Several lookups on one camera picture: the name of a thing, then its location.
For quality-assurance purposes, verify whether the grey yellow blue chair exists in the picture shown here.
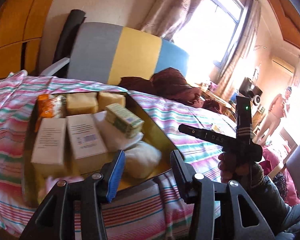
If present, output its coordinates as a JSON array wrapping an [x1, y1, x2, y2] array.
[[41, 22, 189, 85]]

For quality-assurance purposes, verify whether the orange snack bag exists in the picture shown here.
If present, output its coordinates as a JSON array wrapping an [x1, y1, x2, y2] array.
[[34, 94, 66, 132]]

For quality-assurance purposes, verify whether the wooden wardrobe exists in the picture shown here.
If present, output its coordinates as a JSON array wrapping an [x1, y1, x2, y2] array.
[[0, 0, 53, 79]]

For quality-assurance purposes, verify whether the pink bed quilt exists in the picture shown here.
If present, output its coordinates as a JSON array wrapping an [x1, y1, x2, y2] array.
[[260, 146, 300, 206]]

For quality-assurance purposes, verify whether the striped pink green tablecloth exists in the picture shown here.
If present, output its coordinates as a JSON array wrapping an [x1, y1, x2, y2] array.
[[0, 70, 235, 239]]

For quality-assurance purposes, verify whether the dark sleeve forearm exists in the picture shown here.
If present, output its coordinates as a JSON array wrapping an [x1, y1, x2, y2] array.
[[245, 164, 300, 239]]

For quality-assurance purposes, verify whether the beige patterned curtain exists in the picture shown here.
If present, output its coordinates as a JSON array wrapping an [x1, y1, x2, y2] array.
[[140, 0, 203, 41]]

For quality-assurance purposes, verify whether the dark red jacket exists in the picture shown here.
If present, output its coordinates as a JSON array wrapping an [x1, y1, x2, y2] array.
[[119, 67, 221, 114]]

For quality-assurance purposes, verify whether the white carton box with text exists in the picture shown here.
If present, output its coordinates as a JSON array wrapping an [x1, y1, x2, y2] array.
[[31, 118, 66, 178]]

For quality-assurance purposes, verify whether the air conditioner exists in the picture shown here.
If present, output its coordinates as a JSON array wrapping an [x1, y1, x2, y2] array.
[[271, 56, 295, 77]]

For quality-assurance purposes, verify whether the green small carton box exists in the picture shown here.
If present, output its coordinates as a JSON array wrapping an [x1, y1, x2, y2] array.
[[106, 103, 144, 138]]

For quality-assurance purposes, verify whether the yellow sponge block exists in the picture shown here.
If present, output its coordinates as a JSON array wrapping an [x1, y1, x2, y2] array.
[[97, 92, 126, 112], [66, 92, 98, 115]]

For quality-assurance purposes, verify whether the right hand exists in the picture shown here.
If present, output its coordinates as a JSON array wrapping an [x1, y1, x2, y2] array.
[[218, 152, 250, 183]]

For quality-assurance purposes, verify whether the person in pink clothes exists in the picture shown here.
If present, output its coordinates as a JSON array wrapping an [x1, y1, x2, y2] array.
[[253, 86, 292, 145]]

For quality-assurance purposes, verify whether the gold metal tin tray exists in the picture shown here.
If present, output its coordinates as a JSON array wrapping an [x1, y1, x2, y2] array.
[[21, 92, 175, 207]]

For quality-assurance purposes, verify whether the white carton box with barcode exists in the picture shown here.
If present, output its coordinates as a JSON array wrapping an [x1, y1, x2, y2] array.
[[66, 114, 108, 174]]

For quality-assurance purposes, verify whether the white foam block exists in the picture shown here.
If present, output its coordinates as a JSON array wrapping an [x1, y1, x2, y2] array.
[[93, 111, 143, 152]]

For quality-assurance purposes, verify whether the black rolled mat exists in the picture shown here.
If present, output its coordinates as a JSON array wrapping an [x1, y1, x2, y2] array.
[[52, 9, 86, 63]]

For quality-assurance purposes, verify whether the cream sock grey cuff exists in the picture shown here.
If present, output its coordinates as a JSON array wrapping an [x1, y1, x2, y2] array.
[[125, 141, 162, 179]]

